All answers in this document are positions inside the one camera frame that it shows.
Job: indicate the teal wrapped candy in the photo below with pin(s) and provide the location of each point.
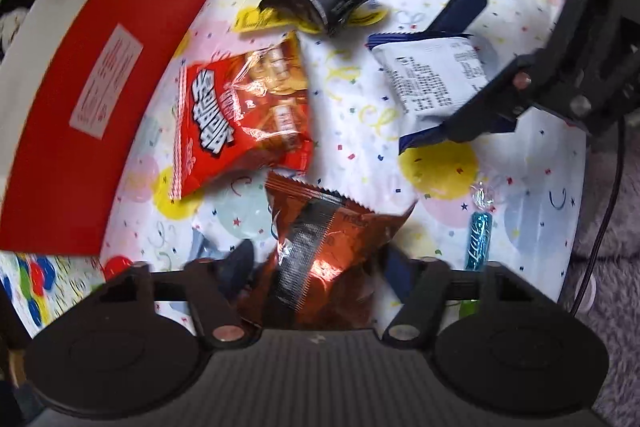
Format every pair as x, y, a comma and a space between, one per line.
479, 234

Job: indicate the white blue snack packet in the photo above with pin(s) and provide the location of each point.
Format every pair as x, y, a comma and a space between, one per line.
430, 77

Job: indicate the light blue wrapper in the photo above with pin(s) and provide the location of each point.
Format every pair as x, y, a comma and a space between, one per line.
205, 247

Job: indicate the orange foil snack packet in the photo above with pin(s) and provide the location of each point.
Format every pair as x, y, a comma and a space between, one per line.
320, 227

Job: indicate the balloon-print tablecloth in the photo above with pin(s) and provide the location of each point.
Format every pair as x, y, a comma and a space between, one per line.
360, 147

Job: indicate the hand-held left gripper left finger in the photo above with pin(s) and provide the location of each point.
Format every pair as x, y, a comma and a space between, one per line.
239, 264

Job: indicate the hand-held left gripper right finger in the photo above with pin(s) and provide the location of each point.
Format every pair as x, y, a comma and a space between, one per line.
397, 272

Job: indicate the red snack packet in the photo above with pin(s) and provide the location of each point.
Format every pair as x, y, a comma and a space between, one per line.
225, 117

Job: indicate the red cardboard box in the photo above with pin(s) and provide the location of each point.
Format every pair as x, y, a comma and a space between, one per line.
100, 107

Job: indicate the lilac fluffy rug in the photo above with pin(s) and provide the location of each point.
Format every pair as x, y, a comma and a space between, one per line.
620, 332

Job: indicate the yellow snack packet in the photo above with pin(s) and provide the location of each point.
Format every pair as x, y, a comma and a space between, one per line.
255, 19

